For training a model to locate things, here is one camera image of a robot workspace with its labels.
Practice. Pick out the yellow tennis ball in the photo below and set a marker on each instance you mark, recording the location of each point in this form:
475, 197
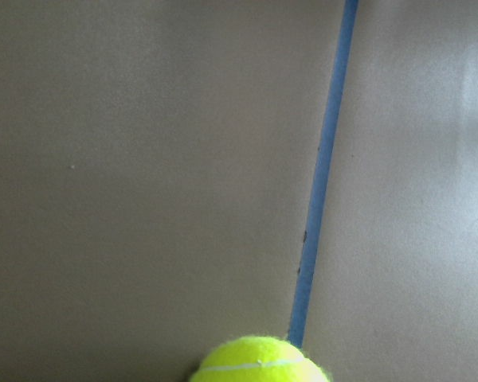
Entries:
257, 358

